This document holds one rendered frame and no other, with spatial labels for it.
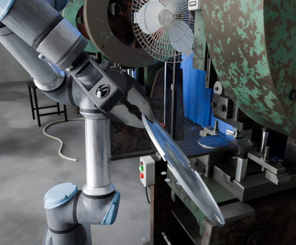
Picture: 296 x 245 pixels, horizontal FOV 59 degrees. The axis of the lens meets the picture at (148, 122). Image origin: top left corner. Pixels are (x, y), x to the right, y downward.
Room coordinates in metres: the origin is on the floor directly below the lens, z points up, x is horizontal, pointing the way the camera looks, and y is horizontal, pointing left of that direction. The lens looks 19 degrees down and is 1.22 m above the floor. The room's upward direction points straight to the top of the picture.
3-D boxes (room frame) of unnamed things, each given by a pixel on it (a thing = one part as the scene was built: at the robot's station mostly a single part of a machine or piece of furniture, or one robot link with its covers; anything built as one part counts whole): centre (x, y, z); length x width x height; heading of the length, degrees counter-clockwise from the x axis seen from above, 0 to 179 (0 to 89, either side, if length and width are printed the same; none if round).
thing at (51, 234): (0.81, 0.31, 0.50); 0.15 x 0.15 x 0.10
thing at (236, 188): (1.04, -0.39, 0.67); 0.45 x 0.30 x 0.06; 21
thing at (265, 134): (0.99, -0.48, 0.80); 0.02 x 0.02 x 0.14
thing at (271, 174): (0.88, -0.45, 0.76); 0.17 x 0.06 x 0.10; 21
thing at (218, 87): (1.03, -0.35, 1.04); 0.17 x 0.15 x 0.30; 111
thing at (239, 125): (1.04, -0.39, 0.86); 0.20 x 0.16 x 0.05; 21
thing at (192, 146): (0.98, -0.22, 0.72); 0.25 x 0.14 x 0.14; 111
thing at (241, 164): (0.83, -0.33, 0.75); 0.03 x 0.03 x 0.10; 21
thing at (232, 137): (1.04, -0.38, 0.76); 0.15 x 0.09 x 0.05; 21
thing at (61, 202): (0.81, 0.31, 0.62); 0.13 x 0.12 x 0.14; 85
